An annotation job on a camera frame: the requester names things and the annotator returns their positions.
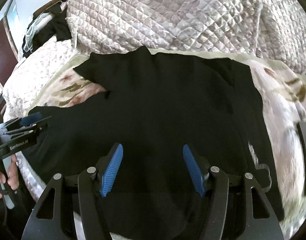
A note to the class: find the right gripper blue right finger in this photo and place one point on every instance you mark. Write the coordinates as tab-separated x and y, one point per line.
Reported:
213	184

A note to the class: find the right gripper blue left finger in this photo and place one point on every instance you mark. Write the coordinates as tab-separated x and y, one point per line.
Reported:
53	216

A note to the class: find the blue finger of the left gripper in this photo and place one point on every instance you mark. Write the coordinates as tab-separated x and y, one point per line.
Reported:
36	128
28	121

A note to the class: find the black pants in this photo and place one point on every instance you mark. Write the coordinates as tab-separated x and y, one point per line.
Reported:
154	104

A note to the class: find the left hand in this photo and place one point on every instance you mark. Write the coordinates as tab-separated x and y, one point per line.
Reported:
12	175

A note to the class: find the floral pillow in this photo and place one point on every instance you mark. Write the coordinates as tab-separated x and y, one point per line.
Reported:
33	73

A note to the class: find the brown wooden door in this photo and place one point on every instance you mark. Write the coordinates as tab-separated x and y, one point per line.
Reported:
7	58

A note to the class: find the dark clothes pile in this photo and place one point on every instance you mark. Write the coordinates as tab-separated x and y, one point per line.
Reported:
51	22

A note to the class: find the fluffy floral fleece blanket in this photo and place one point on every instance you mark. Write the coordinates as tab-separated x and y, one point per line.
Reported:
284	104

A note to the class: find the quilted floral comforter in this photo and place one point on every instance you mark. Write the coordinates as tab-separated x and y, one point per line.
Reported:
268	29

